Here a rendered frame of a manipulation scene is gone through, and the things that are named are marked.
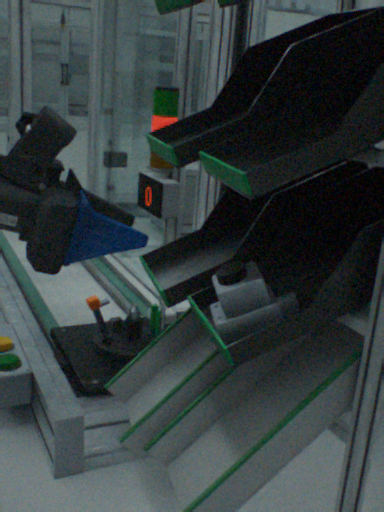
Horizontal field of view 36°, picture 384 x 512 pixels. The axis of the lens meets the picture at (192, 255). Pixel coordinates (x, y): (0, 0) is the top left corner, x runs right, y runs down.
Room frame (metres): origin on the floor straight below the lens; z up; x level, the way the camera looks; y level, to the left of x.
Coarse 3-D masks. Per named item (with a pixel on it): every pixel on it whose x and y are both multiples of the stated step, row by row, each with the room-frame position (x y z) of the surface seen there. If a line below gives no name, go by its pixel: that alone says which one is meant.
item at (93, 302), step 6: (90, 300) 0.92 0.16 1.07; (96, 300) 0.92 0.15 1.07; (102, 300) 0.93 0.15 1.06; (108, 300) 0.93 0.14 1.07; (90, 306) 0.91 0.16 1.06; (96, 306) 0.92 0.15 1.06; (102, 306) 0.92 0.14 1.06; (96, 312) 0.92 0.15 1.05; (96, 318) 0.92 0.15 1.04; (102, 318) 0.92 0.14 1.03; (102, 324) 0.92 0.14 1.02; (102, 330) 0.92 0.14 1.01
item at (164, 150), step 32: (288, 32) 0.79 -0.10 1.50; (320, 32) 0.81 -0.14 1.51; (352, 32) 0.68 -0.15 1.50; (256, 64) 0.78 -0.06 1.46; (288, 64) 0.66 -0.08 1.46; (224, 96) 0.77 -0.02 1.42; (256, 96) 0.78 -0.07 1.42; (288, 96) 0.66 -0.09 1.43; (160, 128) 0.75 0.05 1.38; (192, 128) 0.76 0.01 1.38; (224, 128) 0.64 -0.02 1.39; (192, 160) 0.63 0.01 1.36
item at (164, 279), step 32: (352, 160) 0.69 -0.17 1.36; (224, 192) 0.78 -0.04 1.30; (288, 192) 0.66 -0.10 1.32; (224, 224) 0.78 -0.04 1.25; (256, 224) 0.65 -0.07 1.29; (160, 256) 0.75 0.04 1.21; (192, 256) 0.74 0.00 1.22; (224, 256) 0.71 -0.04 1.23; (256, 256) 0.65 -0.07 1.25; (160, 288) 0.63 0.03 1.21; (192, 288) 0.63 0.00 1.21
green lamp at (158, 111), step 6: (156, 90) 1.17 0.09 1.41; (162, 90) 1.17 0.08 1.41; (156, 96) 1.16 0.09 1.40; (162, 96) 1.16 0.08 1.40; (168, 96) 1.16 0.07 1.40; (174, 96) 1.16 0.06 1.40; (156, 102) 1.16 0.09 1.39; (162, 102) 1.16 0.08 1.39; (168, 102) 1.16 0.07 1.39; (174, 102) 1.16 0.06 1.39; (156, 108) 1.16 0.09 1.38; (162, 108) 1.16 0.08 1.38; (168, 108) 1.16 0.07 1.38; (174, 108) 1.16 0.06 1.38; (156, 114) 1.16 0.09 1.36; (162, 114) 1.16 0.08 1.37; (168, 114) 1.16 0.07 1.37; (174, 114) 1.16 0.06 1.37
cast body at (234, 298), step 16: (224, 272) 0.53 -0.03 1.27; (240, 272) 0.52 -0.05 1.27; (256, 272) 0.53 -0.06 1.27; (224, 288) 0.52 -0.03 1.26; (240, 288) 0.52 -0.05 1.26; (256, 288) 0.52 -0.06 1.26; (224, 304) 0.51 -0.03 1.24; (240, 304) 0.52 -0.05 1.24; (256, 304) 0.52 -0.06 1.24; (272, 304) 0.52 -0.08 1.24; (288, 304) 0.54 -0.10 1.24; (224, 320) 0.52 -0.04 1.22; (240, 320) 0.52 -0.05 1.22; (256, 320) 0.52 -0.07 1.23; (272, 320) 0.52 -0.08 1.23; (224, 336) 0.52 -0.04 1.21; (240, 336) 0.52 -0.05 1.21
